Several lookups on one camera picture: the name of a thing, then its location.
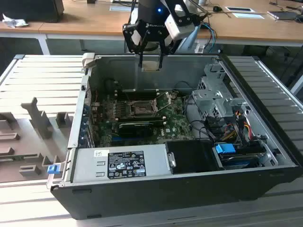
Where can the long wooden desk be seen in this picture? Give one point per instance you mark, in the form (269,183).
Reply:
(94,21)

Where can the CPU socket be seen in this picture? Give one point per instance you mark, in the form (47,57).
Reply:
(142,109)

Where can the green motherboard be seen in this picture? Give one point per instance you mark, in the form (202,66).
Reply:
(175,125)

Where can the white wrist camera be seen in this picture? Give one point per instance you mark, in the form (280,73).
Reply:
(177,28)

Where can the short wooden desk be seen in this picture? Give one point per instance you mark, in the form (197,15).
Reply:
(23,30)

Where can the grey laptop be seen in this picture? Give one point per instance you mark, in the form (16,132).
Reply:
(282,15)

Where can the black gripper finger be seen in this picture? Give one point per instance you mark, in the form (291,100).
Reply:
(161,59)
(142,49)

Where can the blue disk carrier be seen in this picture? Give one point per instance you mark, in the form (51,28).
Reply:
(225,150)

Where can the blue case latch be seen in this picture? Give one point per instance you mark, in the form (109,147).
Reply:
(53,169)

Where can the black and silver PC case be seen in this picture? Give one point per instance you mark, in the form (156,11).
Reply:
(142,201)

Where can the black camera bracket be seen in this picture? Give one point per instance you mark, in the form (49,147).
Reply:
(183,19)

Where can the black box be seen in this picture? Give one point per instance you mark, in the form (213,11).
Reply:
(30,9)

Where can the silver topped CPU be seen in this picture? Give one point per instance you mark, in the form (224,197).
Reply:
(151,66)

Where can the black plastic shroud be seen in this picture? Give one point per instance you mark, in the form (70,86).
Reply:
(194,156)

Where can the crumpled white paper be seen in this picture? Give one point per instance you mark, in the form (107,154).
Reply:
(14,22)

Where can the black hard disk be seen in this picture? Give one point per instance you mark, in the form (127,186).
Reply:
(241,160)

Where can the beige case latch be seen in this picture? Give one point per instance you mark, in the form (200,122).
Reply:
(88,60)

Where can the black computer mouse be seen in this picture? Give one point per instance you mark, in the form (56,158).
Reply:
(217,9)

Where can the silver drive cage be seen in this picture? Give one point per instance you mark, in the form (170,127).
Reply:
(208,97)

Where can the graphics card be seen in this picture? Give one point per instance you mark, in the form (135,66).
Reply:
(135,130)

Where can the silver power supply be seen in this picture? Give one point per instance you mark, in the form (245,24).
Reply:
(87,156)

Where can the black RAM slot white clips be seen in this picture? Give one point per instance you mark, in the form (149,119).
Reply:
(146,91)
(146,118)
(146,96)

